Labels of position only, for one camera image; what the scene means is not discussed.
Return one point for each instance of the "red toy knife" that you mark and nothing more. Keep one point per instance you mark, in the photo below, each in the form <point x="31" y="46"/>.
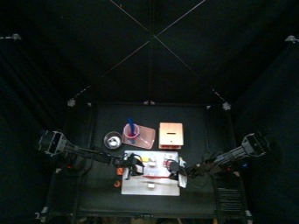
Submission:
<point x="158" y="176"/>

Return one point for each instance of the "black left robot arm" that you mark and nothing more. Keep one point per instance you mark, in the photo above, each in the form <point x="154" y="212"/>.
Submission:
<point x="83" y="152"/>

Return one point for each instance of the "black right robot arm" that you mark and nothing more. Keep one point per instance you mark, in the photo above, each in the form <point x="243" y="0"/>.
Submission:
<point x="234" y="153"/>

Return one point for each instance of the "orange toy piece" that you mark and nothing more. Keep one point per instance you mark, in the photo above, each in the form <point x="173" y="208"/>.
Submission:
<point x="119" y="171"/>

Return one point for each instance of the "yellow toy food piece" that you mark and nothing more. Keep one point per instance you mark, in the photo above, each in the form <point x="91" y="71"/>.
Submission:
<point x="144" y="159"/>

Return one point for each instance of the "red and white toy piece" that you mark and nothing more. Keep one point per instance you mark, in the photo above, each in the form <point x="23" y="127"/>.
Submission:
<point x="169" y="157"/>

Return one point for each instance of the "white cutting board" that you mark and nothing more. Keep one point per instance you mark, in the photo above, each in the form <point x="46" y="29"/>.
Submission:
<point x="163" y="188"/>

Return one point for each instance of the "white item in bowl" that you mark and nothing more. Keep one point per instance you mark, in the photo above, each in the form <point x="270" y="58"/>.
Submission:
<point x="114" y="143"/>

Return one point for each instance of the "pink transparent tray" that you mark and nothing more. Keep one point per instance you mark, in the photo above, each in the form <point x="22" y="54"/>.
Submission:
<point x="144" y="137"/>

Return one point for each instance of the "pink plastic cup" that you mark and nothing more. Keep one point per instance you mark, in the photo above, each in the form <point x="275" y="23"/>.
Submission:
<point x="131" y="132"/>

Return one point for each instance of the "small metal bowl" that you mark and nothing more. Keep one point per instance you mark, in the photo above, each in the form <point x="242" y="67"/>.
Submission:
<point x="108" y="139"/>

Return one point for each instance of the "orange wooden box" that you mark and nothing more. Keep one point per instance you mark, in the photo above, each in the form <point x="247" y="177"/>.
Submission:
<point x="171" y="134"/>

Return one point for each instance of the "blue plastic utensil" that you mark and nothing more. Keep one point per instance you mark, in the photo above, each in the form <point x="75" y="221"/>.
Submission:
<point x="131" y="124"/>

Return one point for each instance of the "grey frame clamp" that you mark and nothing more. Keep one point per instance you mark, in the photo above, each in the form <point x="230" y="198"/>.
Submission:
<point x="148" y="102"/>
<point x="291" y="38"/>
<point x="71" y="102"/>
<point x="226" y="105"/>
<point x="14" y="37"/>

